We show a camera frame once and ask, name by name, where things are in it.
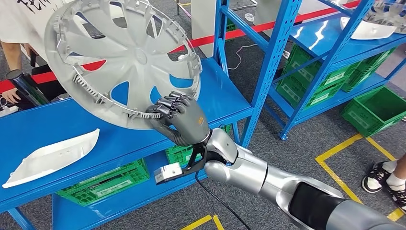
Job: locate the black stanchion post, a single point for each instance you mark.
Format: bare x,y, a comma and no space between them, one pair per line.
27,87

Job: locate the grey plastic wheel cover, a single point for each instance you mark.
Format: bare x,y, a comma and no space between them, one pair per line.
133,57
390,16

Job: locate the white board panel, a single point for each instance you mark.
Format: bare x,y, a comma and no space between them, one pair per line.
203,25

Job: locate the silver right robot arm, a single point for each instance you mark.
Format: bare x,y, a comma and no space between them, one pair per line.
247,171

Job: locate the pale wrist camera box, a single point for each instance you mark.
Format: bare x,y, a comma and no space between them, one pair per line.
168,173

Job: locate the person's forearm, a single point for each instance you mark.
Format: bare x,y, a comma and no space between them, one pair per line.
11,55

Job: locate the white power strip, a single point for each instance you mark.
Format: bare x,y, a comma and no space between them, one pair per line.
8,111

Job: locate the green plastic crate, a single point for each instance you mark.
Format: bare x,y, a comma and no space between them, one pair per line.
291,92
377,62
231,26
298,60
358,81
374,111
104,184
180,155

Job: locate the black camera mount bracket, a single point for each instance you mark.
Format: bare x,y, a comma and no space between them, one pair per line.
190,168

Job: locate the person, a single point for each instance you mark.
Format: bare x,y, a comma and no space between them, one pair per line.
376,177
19,19

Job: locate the white plastic car trim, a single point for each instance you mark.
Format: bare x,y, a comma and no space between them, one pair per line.
54,158
364,31

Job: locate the yellow floor tape square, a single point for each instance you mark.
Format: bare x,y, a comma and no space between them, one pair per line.
199,222
321,158

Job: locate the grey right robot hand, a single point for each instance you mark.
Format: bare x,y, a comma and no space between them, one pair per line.
190,117

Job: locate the red barrier belt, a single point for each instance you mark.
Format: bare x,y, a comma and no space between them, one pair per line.
241,31

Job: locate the blue steel shelf rack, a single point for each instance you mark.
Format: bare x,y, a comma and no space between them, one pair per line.
317,35
47,127

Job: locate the person's hand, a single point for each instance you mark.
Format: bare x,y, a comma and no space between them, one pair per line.
11,96

